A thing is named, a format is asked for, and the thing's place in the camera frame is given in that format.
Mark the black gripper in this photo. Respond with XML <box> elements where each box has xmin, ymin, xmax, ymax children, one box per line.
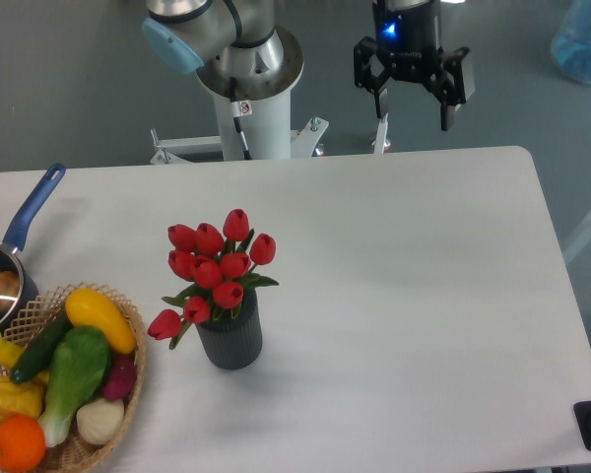
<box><xmin>353</xmin><ymin>1</ymin><xmax>475</xmax><ymax>131</ymax></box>

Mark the red tulip bouquet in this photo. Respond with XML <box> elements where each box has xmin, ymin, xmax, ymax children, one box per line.
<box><xmin>147</xmin><ymin>209</ymin><xmax>279</xmax><ymax>349</ymax></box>

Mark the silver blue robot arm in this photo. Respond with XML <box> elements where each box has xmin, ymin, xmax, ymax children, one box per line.
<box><xmin>142</xmin><ymin>1</ymin><xmax>475</xmax><ymax>130</ymax></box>

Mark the dark grey ribbed vase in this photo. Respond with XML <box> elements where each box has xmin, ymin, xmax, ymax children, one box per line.
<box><xmin>196</xmin><ymin>290</ymin><xmax>263</xmax><ymax>371</ymax></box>

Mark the blue plastic bag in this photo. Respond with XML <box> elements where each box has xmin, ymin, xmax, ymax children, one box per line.
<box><xmin>550</xmin><ymin>0</ymin><xmax>591</xmax><ymax>85</ymax></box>

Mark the yellow squash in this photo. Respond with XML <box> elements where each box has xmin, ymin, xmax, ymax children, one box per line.
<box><xmin>65</xmin><ymin>288</ymin><xmax>137</xmax><ymax>355</ymax></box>

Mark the purple red onion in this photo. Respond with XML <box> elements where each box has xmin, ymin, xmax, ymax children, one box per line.
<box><xmin>100</xmin><ymin>355</ymin><xmax>137</xmax><ymax>401</ymax></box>

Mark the green bok choy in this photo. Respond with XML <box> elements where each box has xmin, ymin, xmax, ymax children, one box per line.
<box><xmin>38</xmin><ymin>326</ymin><xmax>110</xmax><ymax>448</ymax></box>

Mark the white garlic bulb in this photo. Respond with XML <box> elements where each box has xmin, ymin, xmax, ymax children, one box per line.
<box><xmin>76</xmin><ymin>398</ymin><xmax>124</xmax><ymax>445</ymax></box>

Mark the dark green cucumber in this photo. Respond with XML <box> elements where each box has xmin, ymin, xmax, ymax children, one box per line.
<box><xmin>10</xmin><ymin>313</ymin><xmax>73</xmax><ymax>383</ymax></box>

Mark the yellow banana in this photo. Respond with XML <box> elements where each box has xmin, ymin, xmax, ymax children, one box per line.
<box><xmin>0</xmin><ymin>333</ymin><xmax>26</xmax><ymax>377</ymax></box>

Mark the yellow bell pepper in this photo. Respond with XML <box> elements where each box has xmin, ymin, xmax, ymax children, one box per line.
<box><xmin>0</xmin><ymin>375</ymin><xmax>45</xmax><ymax>424</ymax></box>

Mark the orange fruit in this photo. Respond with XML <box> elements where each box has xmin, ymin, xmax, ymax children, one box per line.
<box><xmin>0</xmin><ymin>415</ymin><xmax>46</xmax><ymax>472</ymax></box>

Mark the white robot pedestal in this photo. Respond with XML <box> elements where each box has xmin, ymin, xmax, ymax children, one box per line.
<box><xmin>151</xmin><ymin>92</ymin><xmax>329</xmax><ymax>165</ymax></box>

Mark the blue handled saucepan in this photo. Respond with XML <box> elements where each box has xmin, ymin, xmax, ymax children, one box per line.
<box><xmin>0</xmin><ymin>164</ymin><xmax>66</xmax><ymax>332</ymax></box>

